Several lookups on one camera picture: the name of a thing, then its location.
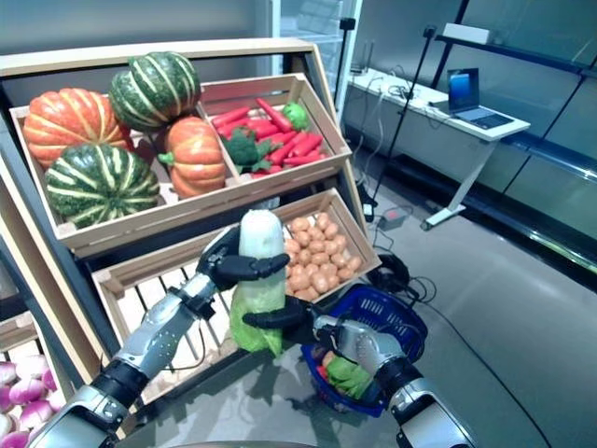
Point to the upright black tripod stand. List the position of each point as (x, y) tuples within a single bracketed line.
[(344, 70)]

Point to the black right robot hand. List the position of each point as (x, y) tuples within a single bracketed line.
[(298, 322)]

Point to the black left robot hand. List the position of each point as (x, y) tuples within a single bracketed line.
[(233, 268)]

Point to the white flat box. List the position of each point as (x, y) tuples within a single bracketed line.
[(467, 32)]

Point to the red tomato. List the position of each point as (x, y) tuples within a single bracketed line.
[(322, 372)]

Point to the pink white turnip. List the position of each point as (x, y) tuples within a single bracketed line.
[(36, 414), (50, 380), (7, 373), (4, 397), (26, 391), (5, 423), (31, 366)]

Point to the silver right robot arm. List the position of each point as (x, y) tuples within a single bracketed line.
[(382, 354)]

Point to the slanted black tripod stand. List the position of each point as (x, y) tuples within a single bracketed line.
[(406, 102)]

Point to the blue plastic shopping basket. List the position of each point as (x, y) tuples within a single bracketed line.
[(387, 308)]

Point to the white desk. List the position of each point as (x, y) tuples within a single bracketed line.
[(420, 121)]

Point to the light green bell pepper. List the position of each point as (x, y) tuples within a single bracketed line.
[(296, 116)]

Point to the green striped pumpkin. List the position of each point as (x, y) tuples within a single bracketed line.
[(102, 186), (154, 91)]

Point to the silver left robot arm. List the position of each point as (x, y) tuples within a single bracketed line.
[(154, 336)]

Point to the grey power strip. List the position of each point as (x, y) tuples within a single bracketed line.
[(394, 219)]

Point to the large orange pumpkin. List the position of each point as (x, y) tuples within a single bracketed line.
[(70, 123)]

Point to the router with antennas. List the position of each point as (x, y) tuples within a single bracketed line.
[(364, 67)]

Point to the open silver laptop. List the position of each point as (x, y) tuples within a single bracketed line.
[(464, 91)]

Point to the wooden crate with divider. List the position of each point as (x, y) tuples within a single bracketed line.
[(186, 214)]

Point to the orange round fruit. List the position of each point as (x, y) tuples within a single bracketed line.
[(329, 358)]

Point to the green leafy cabbage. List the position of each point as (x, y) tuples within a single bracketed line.
[(350, 378)]

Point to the wooden crate with turnips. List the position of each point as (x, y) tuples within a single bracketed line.
[(18, 333)]

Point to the dark green broccoli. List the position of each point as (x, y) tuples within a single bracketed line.
[(242, 149)]

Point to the dark wall shelf rail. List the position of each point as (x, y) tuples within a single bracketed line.
[(536, 56)]

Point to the wooden display shelf stand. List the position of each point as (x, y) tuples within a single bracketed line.
[(28, 233)]

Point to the red-orange carrot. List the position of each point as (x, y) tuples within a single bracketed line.
[(274, 115), (233, 128), (308, 144), (303, 160), (287, 149), (231, 116)]

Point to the small orange pumpkin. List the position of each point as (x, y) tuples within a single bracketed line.
[(198, 156)]

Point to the long napa cabbage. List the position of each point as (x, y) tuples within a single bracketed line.
[(261, 233)]

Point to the wooden slat crate with potatoes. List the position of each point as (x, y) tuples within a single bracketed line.
[(140, 280)]

